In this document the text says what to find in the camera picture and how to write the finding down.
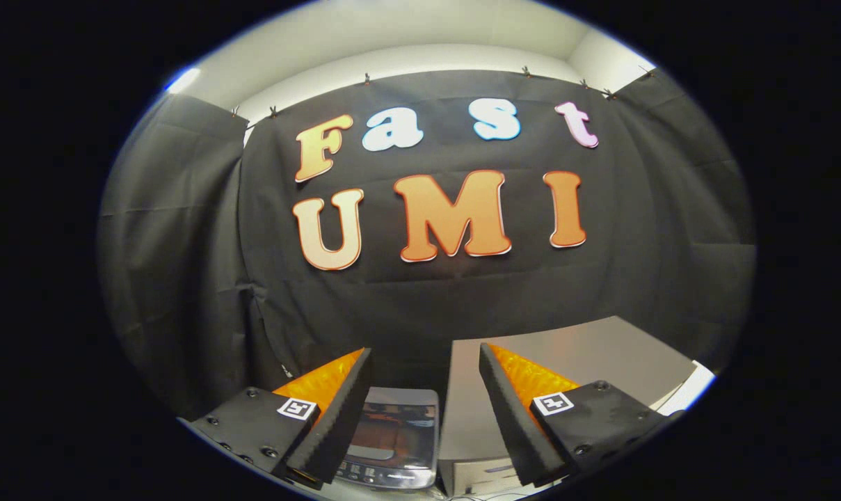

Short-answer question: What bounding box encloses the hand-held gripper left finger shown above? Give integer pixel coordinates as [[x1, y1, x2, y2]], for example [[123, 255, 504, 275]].
[[191, 348, 376, 491]]

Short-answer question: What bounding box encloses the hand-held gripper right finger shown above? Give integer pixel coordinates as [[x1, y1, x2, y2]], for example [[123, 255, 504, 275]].
[[479, 342, 685, 488]]

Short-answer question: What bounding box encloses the small grey washing machine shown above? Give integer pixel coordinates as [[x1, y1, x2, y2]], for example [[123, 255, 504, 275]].
[[335, 388, 440, 490]]

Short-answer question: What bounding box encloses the black backdrop cloth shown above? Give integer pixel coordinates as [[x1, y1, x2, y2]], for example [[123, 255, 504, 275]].
[[97, 66, 756, 422]]

